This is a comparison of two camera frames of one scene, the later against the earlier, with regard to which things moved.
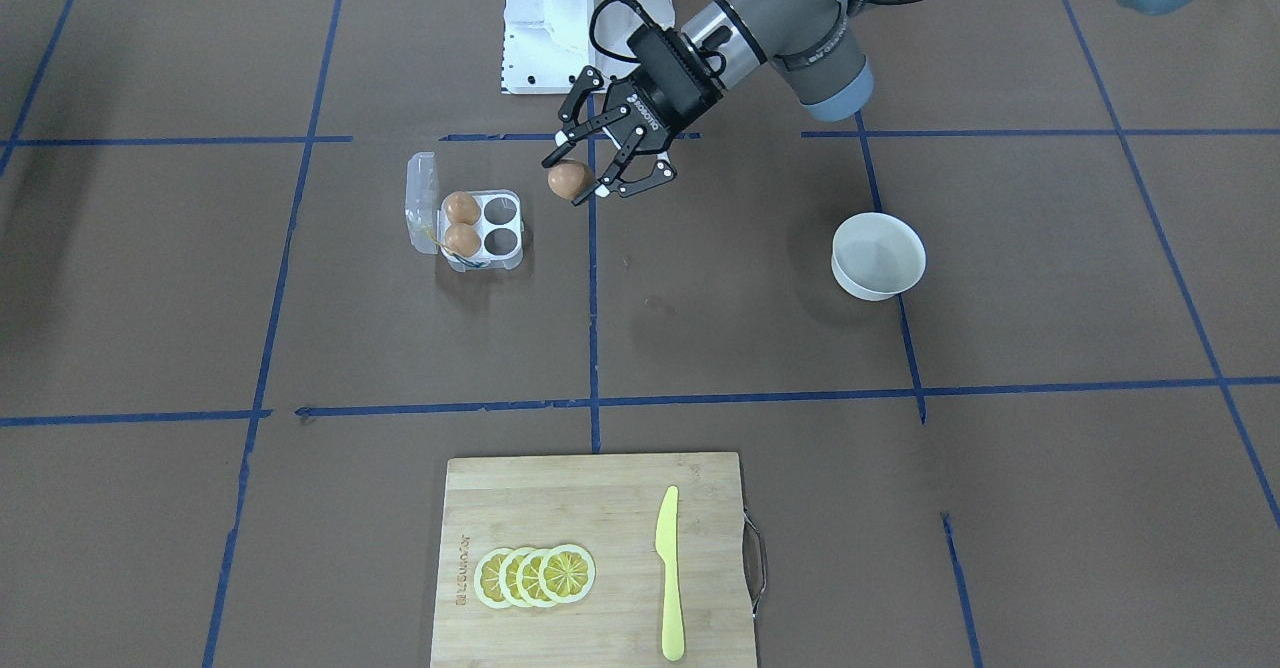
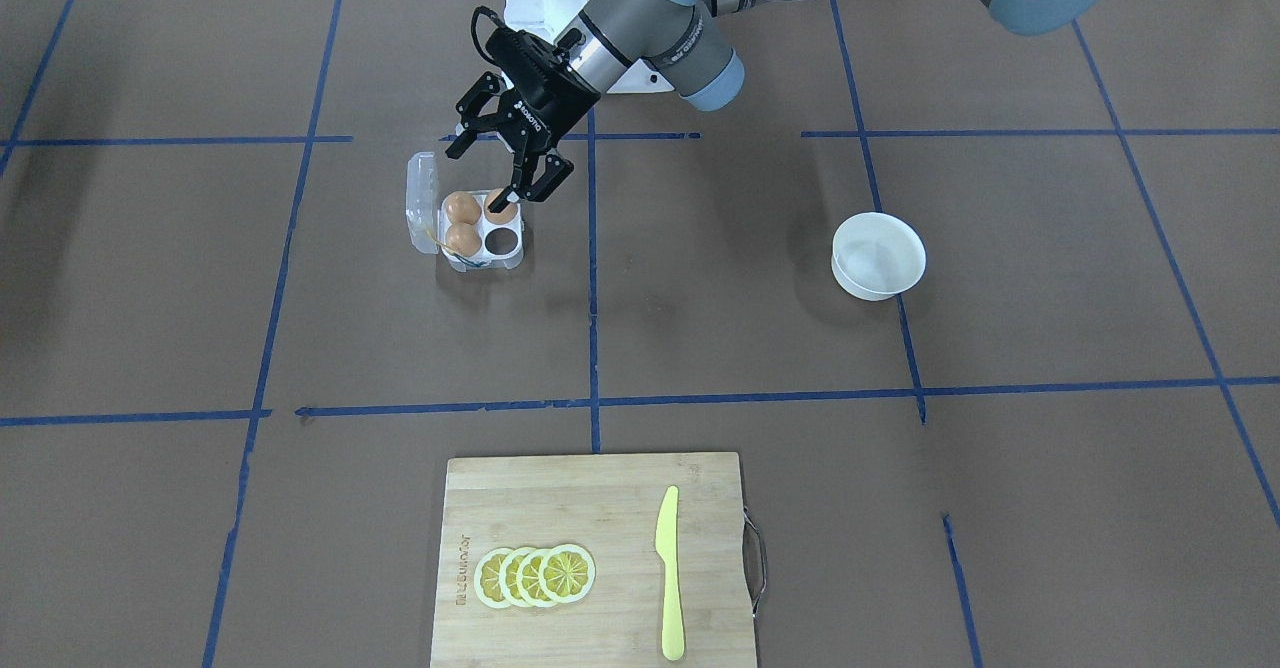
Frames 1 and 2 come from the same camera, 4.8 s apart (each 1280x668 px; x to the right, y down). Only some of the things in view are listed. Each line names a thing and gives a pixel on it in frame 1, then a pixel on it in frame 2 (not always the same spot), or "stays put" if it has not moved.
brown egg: x=569 y=179 to x=503 y=217
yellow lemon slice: x=486 y=579 stays put
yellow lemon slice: x=528 y=578 stays put
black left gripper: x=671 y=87 to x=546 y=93
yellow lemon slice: x=508 y=578 stays put
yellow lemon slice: x=567 y=573 stays put
